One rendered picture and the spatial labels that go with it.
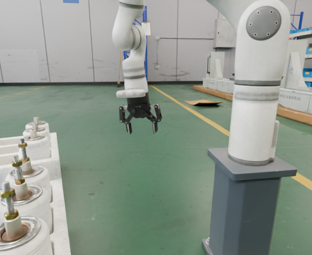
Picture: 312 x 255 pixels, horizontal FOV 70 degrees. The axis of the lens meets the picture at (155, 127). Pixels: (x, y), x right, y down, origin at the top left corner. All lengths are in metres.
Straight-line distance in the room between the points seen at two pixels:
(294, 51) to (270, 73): 2.61
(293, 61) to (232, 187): 2.60
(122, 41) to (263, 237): 0.62
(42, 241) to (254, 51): 0.50
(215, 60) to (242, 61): 4.40
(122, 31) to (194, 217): 0.65
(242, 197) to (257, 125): 0.16
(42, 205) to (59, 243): 0.08
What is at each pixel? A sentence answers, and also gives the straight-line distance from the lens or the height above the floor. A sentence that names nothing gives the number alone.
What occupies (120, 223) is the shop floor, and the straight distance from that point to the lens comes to 0.83.
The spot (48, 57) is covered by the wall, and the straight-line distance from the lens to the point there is 7.01.
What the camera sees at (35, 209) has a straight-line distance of 0.52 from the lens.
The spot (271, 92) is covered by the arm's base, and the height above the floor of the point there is 0.46.
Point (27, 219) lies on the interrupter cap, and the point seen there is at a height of 0.25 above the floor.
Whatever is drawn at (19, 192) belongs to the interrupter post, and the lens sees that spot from 0.54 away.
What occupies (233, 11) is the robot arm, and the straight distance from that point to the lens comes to 0.58.
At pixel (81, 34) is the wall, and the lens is 6.86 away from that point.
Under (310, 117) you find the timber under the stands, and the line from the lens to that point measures 2.44.
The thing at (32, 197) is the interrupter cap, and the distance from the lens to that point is 0.54.
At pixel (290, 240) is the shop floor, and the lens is 0.87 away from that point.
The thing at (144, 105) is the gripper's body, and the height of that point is 0.38.
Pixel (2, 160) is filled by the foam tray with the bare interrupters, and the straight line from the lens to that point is 1.05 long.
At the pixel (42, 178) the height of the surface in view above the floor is 0.24.
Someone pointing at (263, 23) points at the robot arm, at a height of 0.58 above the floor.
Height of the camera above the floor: 0.51
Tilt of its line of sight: 15 degrees down
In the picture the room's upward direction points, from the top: straight up
